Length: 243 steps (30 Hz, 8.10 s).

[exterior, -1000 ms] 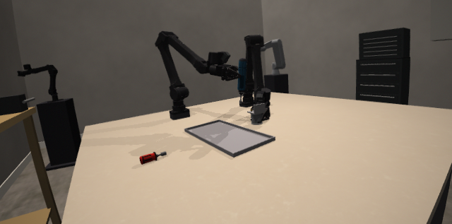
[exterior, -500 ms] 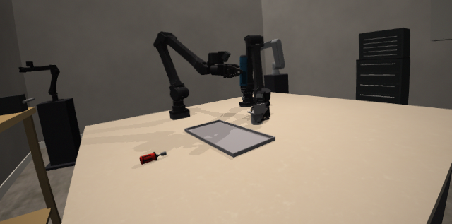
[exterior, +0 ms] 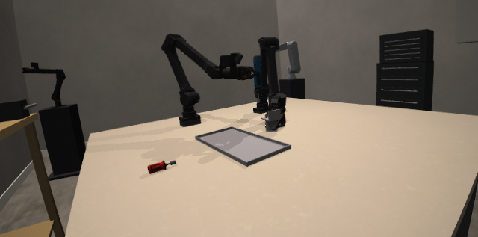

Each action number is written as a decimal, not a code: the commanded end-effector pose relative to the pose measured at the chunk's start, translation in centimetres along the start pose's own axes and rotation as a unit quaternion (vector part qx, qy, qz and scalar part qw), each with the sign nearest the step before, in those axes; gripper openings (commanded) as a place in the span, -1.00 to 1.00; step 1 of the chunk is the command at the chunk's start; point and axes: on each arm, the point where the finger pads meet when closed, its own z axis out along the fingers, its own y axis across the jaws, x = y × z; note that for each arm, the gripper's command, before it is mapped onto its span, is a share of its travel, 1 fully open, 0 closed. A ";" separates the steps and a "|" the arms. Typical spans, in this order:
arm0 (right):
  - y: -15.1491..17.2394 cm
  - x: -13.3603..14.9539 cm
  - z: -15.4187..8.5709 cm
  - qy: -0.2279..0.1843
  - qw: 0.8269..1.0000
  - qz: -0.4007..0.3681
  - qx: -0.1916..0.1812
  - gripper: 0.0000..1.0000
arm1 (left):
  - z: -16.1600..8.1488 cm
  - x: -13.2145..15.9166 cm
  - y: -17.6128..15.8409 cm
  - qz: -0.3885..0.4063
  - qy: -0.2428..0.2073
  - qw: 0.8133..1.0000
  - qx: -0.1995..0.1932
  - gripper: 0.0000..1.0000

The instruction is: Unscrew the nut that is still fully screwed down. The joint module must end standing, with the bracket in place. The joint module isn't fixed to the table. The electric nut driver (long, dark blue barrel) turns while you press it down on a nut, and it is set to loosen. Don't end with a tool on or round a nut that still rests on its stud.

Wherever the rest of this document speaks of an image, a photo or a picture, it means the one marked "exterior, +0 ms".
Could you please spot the red hand nut driver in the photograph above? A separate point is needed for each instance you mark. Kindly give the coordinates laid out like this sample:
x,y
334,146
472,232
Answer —
x,y
159,166

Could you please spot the dark blue nut driver barrel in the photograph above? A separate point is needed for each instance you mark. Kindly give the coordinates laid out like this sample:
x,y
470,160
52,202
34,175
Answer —
x,y
257,78

